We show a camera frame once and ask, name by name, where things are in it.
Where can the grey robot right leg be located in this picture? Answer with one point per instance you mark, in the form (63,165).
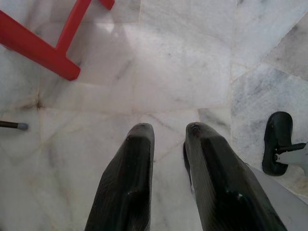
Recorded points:
(296,156)

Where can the red plastic stool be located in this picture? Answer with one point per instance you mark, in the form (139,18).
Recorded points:
(36,45)

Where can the grey robot leg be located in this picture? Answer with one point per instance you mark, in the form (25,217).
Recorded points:
(296,156)
(288,204)

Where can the grey robot left leg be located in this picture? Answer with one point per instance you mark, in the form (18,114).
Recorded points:
(288,204)

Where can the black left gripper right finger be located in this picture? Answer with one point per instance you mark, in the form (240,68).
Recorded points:
(216,183)

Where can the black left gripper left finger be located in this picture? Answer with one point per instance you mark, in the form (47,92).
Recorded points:
(130,173)

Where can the black robot left foot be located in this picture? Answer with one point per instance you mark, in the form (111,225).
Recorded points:
(186,158)

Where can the black table leg grey tip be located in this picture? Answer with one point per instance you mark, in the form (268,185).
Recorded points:
(9,124)

